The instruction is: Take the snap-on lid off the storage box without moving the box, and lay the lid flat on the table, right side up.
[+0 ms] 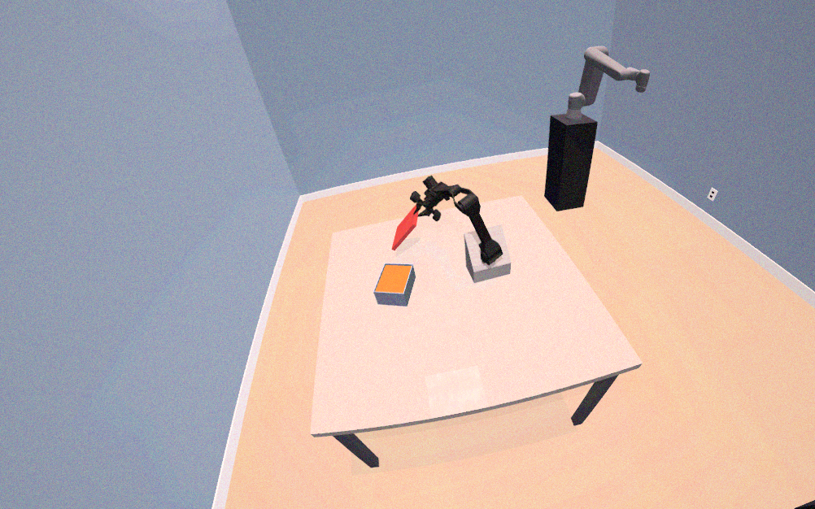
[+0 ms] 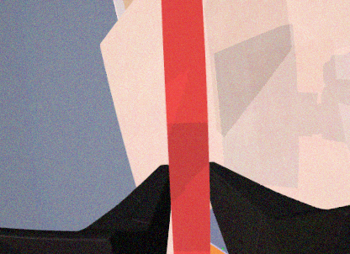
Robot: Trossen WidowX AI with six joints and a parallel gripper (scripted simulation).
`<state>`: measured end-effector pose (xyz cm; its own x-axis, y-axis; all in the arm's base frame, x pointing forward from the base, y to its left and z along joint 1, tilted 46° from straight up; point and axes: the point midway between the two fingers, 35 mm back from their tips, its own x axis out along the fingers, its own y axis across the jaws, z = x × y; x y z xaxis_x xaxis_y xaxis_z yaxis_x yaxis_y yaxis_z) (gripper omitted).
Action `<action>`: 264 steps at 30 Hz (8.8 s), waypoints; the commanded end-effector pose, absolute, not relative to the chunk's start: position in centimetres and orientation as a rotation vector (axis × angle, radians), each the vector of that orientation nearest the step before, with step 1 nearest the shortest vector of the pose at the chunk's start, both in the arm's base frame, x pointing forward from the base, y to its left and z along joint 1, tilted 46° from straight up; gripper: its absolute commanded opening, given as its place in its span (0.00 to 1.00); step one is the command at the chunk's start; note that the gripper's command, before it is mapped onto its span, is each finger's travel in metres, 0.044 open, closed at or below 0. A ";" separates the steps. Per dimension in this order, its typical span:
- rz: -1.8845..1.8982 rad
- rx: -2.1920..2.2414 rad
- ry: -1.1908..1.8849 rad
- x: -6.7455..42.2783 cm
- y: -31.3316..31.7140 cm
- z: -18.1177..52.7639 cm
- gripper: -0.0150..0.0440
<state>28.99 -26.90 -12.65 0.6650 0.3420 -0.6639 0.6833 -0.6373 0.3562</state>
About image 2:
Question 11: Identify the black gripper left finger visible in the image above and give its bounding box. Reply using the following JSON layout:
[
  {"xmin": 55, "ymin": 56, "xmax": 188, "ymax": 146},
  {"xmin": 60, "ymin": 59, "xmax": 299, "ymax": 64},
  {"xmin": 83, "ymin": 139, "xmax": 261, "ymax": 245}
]
[{"xmin": 0, "ymin": 164, "xmax": 171, "ymax": 254}]

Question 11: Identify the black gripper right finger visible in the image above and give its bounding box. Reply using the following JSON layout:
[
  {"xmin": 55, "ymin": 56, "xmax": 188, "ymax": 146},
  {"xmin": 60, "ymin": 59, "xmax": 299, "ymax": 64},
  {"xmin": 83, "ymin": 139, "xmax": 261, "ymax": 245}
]
[{"xmin": 209, "ymin": 162, "xmax": 350, "ymax": 254}]

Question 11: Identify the red panel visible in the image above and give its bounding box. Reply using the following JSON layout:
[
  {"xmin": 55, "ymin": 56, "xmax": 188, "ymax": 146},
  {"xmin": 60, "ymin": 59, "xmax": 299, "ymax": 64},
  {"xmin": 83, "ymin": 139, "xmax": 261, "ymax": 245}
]
[{"xmin": 162, "ymin": 0, "xmax": 211, "ymax": 254}]

